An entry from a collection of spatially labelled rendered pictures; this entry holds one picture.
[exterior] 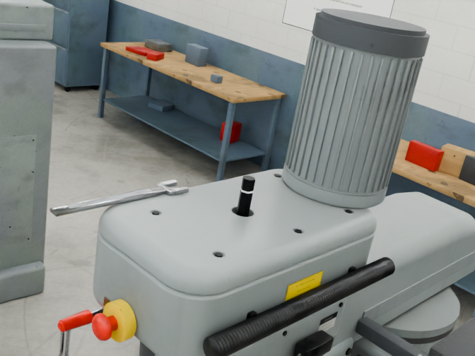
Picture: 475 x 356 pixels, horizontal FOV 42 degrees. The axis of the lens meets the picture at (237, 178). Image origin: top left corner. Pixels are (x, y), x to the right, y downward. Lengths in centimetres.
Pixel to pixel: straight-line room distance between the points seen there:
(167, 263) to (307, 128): 39
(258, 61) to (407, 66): 559
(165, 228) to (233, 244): 10
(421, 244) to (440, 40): 415
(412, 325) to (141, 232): 78
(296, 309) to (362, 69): 40
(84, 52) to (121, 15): 68
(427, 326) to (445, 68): 411
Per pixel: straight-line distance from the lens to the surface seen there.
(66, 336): 161
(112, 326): 93
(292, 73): 634
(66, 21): 828
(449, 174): 497
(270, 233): 97
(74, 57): 836
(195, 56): 686
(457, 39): 543
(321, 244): 100
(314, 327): 114
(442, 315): 158
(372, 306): 133
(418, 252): 142
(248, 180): 99
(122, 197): 100
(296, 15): 633
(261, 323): 91
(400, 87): 109
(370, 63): 105
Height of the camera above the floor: 231
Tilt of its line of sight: 22 degrees down
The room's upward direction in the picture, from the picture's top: 10 degrees clockwise
